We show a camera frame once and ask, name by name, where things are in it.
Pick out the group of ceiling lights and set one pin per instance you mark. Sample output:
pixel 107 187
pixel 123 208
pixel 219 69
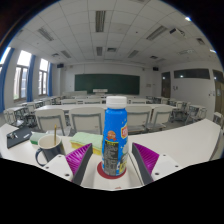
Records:
pixel 100 20

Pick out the bunch of keys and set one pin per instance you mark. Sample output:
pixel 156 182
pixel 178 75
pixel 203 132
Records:
pixel 12 135

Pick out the dark door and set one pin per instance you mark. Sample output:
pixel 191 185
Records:
pixel 166 85

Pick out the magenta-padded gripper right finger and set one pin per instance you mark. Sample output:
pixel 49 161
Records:
pixel 148 160

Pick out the tall window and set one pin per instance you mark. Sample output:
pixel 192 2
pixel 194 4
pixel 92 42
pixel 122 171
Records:
pixel 21 75
pixel 5 55
pixel 43 76

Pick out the thin yellow stick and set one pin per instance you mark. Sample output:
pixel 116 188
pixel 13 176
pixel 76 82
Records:
pixel 55 133

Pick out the group of classroom chairs and desks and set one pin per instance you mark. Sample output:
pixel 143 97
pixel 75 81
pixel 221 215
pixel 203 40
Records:
pixel 86 118

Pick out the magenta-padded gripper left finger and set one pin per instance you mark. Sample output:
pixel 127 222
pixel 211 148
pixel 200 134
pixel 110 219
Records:
pixel 78 160

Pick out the yellow and green sponge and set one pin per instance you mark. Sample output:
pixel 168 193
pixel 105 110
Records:
pixel 86 141

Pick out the dark blue mug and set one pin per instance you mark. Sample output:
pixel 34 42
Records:
pixel 48 151

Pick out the light green sponge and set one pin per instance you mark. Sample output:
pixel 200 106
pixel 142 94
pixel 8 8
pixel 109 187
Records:
pixel 36 137

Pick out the white ceiling projector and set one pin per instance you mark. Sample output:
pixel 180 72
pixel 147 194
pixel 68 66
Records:
pixel 177 32

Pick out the flat round red coaster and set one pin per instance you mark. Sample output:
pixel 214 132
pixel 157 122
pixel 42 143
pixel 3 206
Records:
pixel 100 171

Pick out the blue white-capped drink bottle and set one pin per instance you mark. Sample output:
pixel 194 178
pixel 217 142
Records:
pixel 115 140

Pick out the long dark wall window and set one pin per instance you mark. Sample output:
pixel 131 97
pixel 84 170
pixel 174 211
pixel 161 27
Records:
pixel 191 73

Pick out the dark green chalkboard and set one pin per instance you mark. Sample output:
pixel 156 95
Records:
pixel 106 84

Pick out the blue curtain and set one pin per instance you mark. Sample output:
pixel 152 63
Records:
pixel 50 80
pixel 31 78
pixel 6 83

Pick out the black wall speaker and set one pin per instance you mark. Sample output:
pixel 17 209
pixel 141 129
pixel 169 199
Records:
pixel 60 65
pixel 155 68

